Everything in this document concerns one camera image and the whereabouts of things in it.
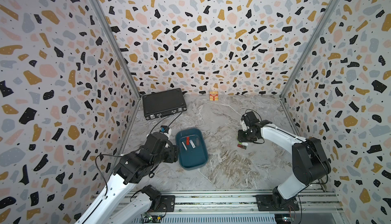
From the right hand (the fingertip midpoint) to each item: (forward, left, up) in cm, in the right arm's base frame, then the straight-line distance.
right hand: (240, 138), depth 93 cm
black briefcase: (+26, +54, +2) cm, 60 cm away
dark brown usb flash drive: (-3, -1, -5) cm, 6 cm away
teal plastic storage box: (-8, +29, -5) cm, 30 cm away
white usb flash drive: (-5, +34, -2) cm, 35 cm away
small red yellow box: (+39, +16, -2) cm, 42 cm away
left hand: (-16, +35, +18) cm, 42 cm away
